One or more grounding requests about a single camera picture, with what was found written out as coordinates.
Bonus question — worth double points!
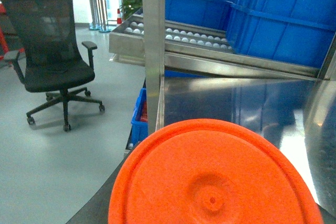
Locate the small blue parts bin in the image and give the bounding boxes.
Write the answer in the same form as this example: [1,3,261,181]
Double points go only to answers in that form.
[131,88,148,145]

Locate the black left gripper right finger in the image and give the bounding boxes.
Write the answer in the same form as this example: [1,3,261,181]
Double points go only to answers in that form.
[317,205,336,224]

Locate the steel stanchion barrier posts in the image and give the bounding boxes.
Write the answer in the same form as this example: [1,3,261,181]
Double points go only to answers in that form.
[89,0,117,34]

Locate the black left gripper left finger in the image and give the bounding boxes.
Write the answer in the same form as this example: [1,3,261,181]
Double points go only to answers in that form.
[67,153,130,223]

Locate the large blue plastic crate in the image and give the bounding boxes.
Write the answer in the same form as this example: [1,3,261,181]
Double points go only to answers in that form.
[226,0,335,68]

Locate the red metal frame table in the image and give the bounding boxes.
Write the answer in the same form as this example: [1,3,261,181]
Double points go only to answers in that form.
[1,3,17,61]

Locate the black mesh office chair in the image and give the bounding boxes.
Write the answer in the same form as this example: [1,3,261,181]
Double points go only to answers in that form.
[1,0,105,132]

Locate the steel roller conveyor rack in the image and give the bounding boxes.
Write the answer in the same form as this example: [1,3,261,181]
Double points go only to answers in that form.
[109,0,336,156]

